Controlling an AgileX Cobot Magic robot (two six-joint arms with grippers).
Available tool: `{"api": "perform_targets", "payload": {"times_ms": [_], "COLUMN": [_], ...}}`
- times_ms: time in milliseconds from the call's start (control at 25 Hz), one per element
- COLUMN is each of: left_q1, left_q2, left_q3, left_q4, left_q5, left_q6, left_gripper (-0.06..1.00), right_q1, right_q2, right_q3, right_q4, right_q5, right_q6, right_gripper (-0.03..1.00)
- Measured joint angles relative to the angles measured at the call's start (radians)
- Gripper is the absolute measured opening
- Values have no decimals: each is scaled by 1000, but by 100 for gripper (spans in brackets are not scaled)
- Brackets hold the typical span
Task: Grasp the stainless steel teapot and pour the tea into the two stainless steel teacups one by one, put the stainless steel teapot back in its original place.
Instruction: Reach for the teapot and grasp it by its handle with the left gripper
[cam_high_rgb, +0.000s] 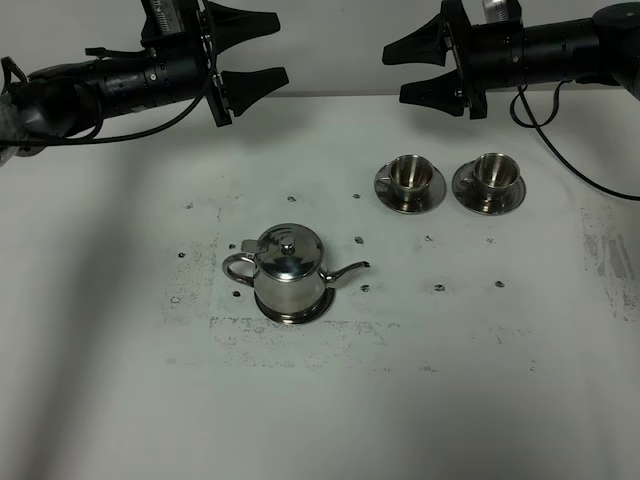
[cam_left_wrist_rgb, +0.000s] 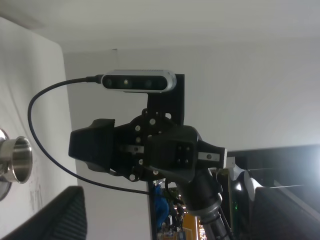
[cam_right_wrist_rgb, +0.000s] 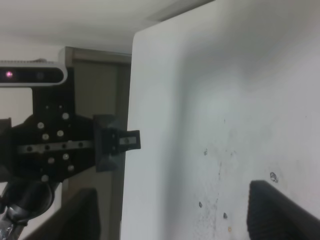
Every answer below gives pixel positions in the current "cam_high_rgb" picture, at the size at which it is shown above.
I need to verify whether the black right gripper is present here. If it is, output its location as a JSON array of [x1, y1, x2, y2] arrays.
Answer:
[[382, 1, 525, 119]]

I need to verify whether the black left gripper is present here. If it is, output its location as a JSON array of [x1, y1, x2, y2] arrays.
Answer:
[[97, 1, 289, 126]]

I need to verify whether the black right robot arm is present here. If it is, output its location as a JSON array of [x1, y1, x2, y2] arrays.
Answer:
[[382, 1, 639, 119]]

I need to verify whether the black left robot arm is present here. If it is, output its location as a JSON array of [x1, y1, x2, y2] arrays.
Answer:
[[1, 1, 289, 160]]

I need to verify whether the left stainless steel teacup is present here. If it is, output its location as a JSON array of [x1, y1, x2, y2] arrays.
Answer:
[[375, 154, 435, 203]]

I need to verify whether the stainless steel teacup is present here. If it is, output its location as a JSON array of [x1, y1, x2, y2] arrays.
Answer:
[[375, 154, 435, 203], [460, 153, 521, 197]]

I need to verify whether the right stainless steel teacup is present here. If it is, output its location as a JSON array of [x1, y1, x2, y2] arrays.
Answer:
[[460, 153, 521, 197]]

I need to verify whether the right stainless steel saucer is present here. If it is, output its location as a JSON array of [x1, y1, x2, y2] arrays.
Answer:
[[451, 162, 527, 216]]

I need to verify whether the left stainless steel saucer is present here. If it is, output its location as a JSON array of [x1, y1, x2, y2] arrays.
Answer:
[[374, 154, 447, 214]]

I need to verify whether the stainless steel teapot saucer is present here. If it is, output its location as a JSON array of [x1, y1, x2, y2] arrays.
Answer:
[[254, 288, 336, 325]]

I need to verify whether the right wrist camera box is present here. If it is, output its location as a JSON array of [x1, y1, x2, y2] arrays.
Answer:
[[482, 0, 522, 24]]

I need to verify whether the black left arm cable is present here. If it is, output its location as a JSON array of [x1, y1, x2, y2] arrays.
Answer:
[[0, 0, 224, 146]]

